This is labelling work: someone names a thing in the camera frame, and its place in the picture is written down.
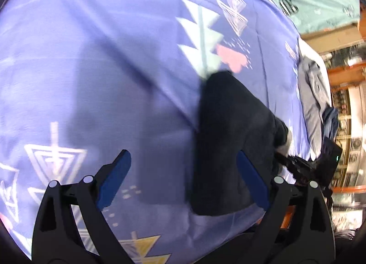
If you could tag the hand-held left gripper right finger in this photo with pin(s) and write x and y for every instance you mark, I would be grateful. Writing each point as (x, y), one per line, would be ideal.
(254, 181)

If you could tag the blue printed blanket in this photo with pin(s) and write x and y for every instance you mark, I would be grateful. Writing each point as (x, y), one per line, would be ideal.
(100, 66)

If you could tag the blue denim garment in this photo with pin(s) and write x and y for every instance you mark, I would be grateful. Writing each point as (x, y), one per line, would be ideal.
(331, 122)

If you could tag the grey crumpled garment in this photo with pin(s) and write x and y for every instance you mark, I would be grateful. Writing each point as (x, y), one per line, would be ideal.
(313, 92)

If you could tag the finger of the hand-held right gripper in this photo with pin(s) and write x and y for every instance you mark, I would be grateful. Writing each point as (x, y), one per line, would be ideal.
(297, 166)

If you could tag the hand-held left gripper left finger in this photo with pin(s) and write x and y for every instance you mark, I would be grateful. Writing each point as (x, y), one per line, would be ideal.
(114, 181)

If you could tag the dark navy pants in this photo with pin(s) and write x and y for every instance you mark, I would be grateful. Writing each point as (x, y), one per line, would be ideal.
(226, 138)

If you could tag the wooden display cabinet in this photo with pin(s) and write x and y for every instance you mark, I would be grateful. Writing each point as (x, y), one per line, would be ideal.
(351, 103)

